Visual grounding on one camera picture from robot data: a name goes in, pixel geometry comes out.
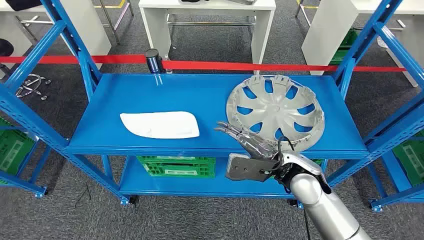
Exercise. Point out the white plastic body part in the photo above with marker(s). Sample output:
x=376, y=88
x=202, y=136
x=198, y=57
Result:
x=162, y=125

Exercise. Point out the black barrier post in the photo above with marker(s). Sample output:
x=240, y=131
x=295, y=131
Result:
x=154, y=61

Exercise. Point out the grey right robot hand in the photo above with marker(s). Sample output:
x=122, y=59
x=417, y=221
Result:
x=255, y=142

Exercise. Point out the red barrier belt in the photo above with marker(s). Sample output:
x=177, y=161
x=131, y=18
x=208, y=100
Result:
x=215, y=65

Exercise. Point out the white table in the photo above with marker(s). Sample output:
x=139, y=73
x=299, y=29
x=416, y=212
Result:
x=205, y=4
x=92, y=26
x=328, y=30

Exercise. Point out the silver plastic wheel hubcap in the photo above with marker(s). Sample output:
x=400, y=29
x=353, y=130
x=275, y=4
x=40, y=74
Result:
x=278, y=112

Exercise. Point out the chrome base office chair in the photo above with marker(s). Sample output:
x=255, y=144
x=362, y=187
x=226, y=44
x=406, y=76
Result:
x=31, y=82

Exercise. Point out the blue metal shelf rack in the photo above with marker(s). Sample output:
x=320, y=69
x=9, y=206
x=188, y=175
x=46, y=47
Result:
x=198, y=96
x=23, y=185
x=397, y=198

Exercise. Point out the green plastic crate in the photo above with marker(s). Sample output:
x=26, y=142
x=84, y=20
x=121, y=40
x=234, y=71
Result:
x=13, y=149
x=346, y=46
x=175, y=166
x=317, y=162
x=412, y=159

